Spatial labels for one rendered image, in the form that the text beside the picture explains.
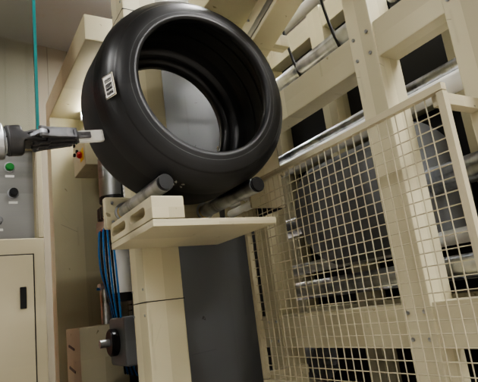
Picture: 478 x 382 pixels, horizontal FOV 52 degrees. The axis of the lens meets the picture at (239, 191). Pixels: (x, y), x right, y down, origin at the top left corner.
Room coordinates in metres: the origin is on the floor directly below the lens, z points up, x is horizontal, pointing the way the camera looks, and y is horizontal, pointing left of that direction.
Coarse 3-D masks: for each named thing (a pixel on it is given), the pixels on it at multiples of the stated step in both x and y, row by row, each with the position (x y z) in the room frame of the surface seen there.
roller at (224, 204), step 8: (248, 184) 1.34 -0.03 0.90; (256, 184) 1.34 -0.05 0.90; (232, 192) 1.42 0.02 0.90; (240, 192) 1.39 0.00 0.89; (248, 192) 1.36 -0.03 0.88; (256, 192) 1.35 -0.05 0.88; (216, 200) 1.51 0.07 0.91; (224, 200) 1.47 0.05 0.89; (232, 200) 1.44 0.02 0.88; (240, 200) 1.43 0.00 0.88; (200, 208) 1.61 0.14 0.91; (208, 208) 1.56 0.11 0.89; (216, 208) 1.53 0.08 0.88; (224, 208) 1.52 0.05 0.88; (208, 216) 1.61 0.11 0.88
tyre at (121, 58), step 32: (128, 32) 1.14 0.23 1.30; (160, 32) 1.39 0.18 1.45; (192, 32) 1.41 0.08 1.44; (224, 32) 1.30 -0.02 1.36; (96, 64) 1.15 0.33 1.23; (128, 64) 1.13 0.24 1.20; (160, 64) 1.48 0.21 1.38; (192, 64) 1.53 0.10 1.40; (224, 64) 1.51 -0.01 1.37; (256, 64) 1.34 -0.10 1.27; (96, 96) 1.16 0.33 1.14; (128, 96) 1.13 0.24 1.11; (224, 96) 1.59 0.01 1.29; (256, 96) 1.51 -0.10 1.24; (96, 128) 1.22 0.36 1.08; (128, 128) 1.15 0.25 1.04; (160, 128) 1.16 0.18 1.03; (224, 128) 1.59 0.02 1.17; (256, 128) 1.53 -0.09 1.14; (128, 160) 1.22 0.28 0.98; (160, 160) 1.19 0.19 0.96; (192, 160) 1.21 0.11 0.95; (224, 160) 1.26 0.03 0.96; (256, 160) 1.33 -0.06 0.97; (192, 192) 1.30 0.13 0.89; (224, 192) 1.39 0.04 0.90
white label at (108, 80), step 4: (108, 76) 1.11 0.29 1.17; (112, 76) 1.10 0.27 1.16; (104, 80) 1.12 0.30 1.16; (108, 80) 1.11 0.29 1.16; (112, 80) 1.10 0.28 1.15; (104, 84) 1.12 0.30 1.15; (108, 84) 1.11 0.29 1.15; (112, 84) 1.11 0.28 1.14; (104, 88) 1.13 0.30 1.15; (108, 88) 1.12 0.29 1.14; (112, 88) 1.11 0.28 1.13; (108, 92) 1.12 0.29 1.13; (112, 92) 1.11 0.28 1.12; (108, 96) 1.12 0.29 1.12
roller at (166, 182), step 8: (160, 176) 1.19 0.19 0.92; (168, 176) 1.20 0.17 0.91; (152, 184) 1.21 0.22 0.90; (160, 184) 1.18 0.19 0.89; (168, 184) 1.19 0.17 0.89; (144, 192) 1.26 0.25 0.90; (152, 192) 1.23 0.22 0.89; (160, 192) 1.21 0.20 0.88; (128, 200) 1.39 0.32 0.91; (136, 200) 1.32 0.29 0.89; (120, 208) 1.45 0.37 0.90; (128, 208) 1.39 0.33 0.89; (120, 216) 1.47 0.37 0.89
